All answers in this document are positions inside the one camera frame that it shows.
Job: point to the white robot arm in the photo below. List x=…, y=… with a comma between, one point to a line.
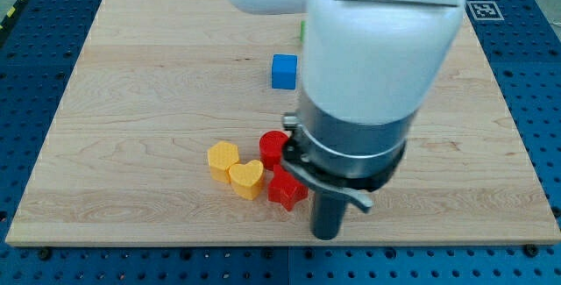
x=366, y=67

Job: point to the yellow heart block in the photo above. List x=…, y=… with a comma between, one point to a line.
x=247, y=180

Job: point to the red star block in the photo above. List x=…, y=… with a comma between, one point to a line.
x=285, y=189

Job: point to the red cylinder block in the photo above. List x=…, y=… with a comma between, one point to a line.
x=270, y=147

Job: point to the blue cube block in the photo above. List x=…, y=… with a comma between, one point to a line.
x=284, y=71

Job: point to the yellow hexagon block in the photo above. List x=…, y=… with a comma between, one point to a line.
x=220, y=158

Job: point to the black clamp with lever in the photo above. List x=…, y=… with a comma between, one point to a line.
x=324, y=180

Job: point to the black cylindrical end effector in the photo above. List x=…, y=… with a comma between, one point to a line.
x=326, y=216

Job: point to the green block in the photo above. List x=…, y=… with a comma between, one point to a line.
x=302, y=31

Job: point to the wooden board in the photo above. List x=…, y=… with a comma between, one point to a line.
x=159, y=82

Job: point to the fiducial marker on table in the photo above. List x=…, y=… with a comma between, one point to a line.
x=485, y=10

